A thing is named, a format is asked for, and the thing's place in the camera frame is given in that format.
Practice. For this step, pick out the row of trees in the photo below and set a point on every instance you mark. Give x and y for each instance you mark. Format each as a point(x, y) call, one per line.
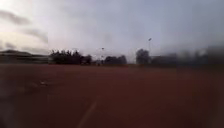
point(68, 58)

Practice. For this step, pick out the tall light pole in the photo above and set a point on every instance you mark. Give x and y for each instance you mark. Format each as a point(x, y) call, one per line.
point(102, 55)
point(149, 42)

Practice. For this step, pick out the low grey building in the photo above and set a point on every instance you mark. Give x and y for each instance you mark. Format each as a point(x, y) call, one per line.
point(20, 57)

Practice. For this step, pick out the red running track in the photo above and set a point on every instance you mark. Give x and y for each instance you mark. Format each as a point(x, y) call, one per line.
point(133, 96)

